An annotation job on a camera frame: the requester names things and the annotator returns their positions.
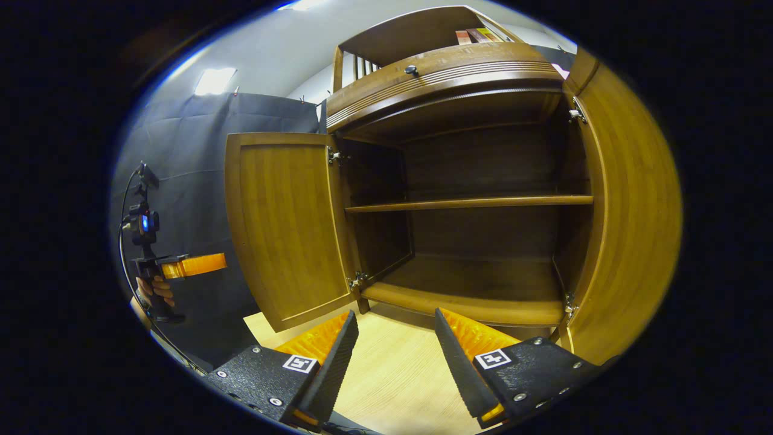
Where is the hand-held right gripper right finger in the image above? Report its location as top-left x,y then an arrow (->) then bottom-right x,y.
435,308 -> 605,430

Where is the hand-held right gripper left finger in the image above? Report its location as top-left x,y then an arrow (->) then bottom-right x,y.
205,310 -> 359,431

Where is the wooden shoe cabinet door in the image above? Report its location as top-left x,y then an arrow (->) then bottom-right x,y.
225,132 -> 357,333
559,47 -> 684,366

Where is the black backdrop cloth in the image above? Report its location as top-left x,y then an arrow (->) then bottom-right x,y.
112,45 -> 574,369

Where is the black cable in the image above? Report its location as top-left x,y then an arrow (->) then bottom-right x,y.
118,166 -> 209,375

